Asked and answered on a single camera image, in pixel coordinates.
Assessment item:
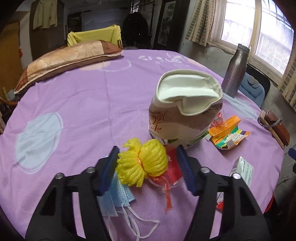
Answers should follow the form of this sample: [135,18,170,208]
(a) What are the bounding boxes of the red snack bag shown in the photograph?
[149,146,183,212]

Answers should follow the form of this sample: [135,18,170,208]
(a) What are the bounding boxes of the yellow foam fruit net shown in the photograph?
[115,138,169,187]

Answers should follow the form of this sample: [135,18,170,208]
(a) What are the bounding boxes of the clear red printed plastic bag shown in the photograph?
[209,110,228,129]

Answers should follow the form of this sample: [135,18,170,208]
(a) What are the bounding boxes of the blue face mask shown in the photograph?
[97,173,160,240]

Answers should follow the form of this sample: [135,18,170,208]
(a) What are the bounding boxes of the orange cardboard box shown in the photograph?
[208,115,251,150]

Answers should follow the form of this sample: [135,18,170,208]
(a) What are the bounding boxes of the white medicine box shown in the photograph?
[216,156,254,212]

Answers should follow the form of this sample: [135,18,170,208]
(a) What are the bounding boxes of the purple bed sheet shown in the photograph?
[1,50,284,235]

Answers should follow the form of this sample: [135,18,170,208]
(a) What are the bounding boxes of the crushed paper cup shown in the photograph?
[149,69,223,149]

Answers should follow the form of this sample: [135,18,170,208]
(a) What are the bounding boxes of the brown leather wallet bag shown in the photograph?
[257,110,290,149]

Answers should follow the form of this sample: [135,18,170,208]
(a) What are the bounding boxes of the steel water bottle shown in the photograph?
[221,44,250,98]

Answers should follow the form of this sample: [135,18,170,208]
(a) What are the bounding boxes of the black chair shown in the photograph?
[246,64,271,99]

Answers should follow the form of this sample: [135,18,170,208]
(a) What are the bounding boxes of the brown beige pillow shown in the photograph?
[14,40,122,95]

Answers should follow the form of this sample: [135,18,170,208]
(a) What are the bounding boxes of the yellow cloth on chair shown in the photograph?
[67,25,123,49]

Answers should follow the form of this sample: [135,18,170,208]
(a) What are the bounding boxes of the dark wooden wardrobe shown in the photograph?
[29,1,65,60]

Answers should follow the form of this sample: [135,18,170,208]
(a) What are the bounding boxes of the checked window curtain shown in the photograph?
[185,1,226,48]

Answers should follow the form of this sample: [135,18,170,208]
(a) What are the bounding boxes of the beige hanging shirt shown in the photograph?
[33,0,58,30]

